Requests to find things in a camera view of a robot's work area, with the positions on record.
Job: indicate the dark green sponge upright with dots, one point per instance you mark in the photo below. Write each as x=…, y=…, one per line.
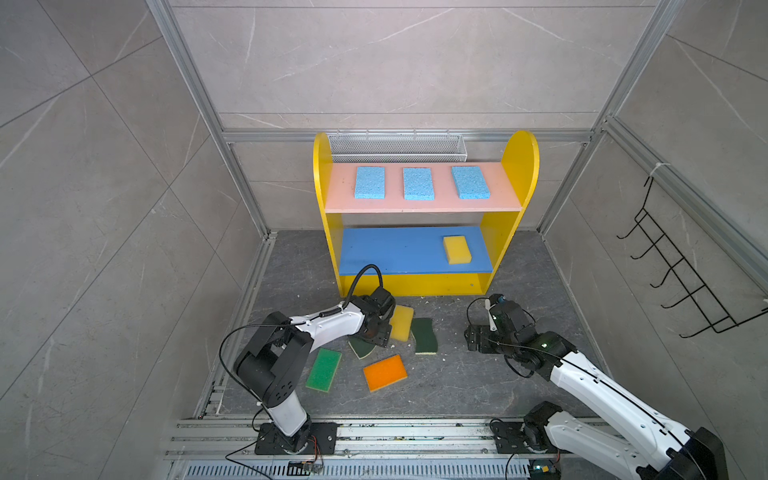
x=426, y=342

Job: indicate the yellow sponge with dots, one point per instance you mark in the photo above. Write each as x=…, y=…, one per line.
x=400, y=323
x=457, y=250

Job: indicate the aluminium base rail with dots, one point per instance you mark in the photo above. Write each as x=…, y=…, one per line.
x=357, y=448

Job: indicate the dark green sponge curved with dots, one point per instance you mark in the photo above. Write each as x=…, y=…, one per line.
x=361, y=348

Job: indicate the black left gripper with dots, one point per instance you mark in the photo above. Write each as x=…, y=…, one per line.
x=383, y=337

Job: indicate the orange sponge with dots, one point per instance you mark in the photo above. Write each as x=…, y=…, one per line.
x=385, y=373

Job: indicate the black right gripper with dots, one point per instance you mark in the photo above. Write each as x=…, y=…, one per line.
x=471, y=338

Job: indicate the blue sponge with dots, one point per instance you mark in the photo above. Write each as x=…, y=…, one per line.
x=418, y=184
x=370, y=183

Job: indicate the black wire hook rack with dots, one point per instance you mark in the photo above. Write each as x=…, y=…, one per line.
x=696, y=291

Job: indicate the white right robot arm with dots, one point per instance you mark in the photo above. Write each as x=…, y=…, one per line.
x=645, y=443

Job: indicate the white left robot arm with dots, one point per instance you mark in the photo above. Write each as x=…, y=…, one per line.
x=272, y=362

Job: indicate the yellow shelf unit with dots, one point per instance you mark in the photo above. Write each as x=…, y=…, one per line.
x=399, y=243

